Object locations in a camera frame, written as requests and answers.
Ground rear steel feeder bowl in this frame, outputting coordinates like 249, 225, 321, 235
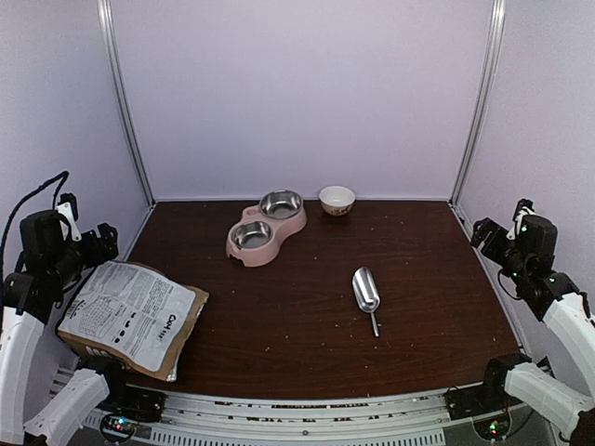
259, 190, 303, 220

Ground left aluminium frame post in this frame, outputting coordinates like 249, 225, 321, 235
97, 0, 156, 208

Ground white floral ceramic bowl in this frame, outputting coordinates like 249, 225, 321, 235
319, 186, 356, 216

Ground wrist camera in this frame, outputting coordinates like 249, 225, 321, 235
55, 192, 82, 242
506, 198, 535, 241

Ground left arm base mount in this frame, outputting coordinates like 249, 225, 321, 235
99, 387, 166, 444

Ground metal food scoop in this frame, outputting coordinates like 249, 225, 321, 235
351, 267, 380, 338

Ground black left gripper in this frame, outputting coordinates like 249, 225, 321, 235
48, 222, 117, 286

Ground steel feeder bowl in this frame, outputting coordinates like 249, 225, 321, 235
259, 190, 303, 220
231, 220, 272, 249

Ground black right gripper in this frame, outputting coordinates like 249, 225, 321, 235
470, 217, 530, 284

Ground aluminium frame post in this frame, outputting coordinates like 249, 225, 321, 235
449, 0, 506, 208
97, 0, 156, 208

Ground right aluminium frame post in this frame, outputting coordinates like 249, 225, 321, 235
449, 0, 506, 208

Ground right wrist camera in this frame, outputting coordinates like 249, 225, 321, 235
506, 198, 535, 241

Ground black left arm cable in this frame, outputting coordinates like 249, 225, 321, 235
0, 170, 71, 261

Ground front aluminium rail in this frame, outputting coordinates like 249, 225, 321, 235
46, 366, 573, 446

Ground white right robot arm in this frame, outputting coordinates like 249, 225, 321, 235
470, 214, 594, 445

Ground pet food bag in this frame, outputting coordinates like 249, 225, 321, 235
57, 261, 209, 383

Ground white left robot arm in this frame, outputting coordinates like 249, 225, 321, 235
1, 210, 134, 445

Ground pink double pet feeder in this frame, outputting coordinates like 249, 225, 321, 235
226, 190, 308, 268

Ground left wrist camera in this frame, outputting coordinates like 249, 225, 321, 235
55, 192, 82, 242

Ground front steel feeder bowl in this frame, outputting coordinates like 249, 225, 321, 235
231, 220, 272, 249

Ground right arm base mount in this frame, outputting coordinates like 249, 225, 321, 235
443, 384, 519, 443

